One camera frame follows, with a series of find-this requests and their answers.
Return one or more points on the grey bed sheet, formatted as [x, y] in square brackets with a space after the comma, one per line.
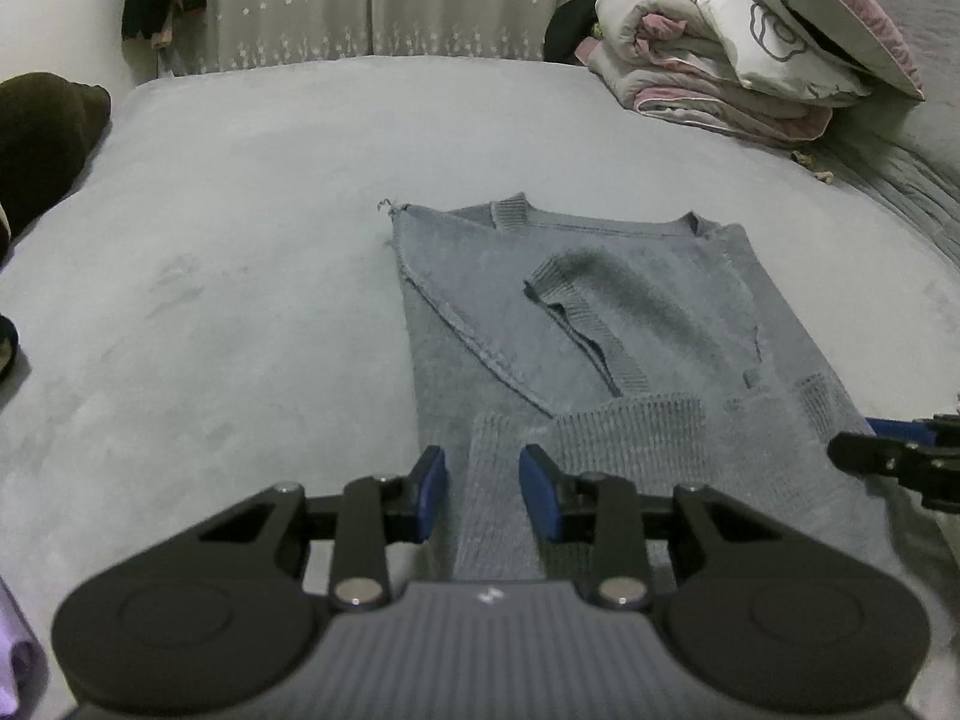
[205, 447]

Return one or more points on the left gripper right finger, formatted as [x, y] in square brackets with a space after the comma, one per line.
[548, 494]

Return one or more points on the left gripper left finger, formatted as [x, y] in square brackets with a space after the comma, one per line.
[426, 489]

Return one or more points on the pink grey pillow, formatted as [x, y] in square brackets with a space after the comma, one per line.
[858, 33]

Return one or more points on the grey knit sweater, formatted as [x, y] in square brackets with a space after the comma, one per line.
[661, 353]

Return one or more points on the olive black garment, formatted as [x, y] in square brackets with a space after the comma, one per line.
[9, 344]

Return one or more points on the lilac purple garment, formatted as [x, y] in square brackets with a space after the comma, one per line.
[22, 660]

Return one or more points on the black object behind quilt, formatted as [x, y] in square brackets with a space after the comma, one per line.
[571, 23]

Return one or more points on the dark brown striped garment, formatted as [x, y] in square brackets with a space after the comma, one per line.
[50, 126]

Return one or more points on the folded pink grey quilt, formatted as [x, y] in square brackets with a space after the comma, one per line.
[728, 66]

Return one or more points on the grey ribbed blanket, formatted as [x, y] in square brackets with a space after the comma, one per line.
[904, 153]

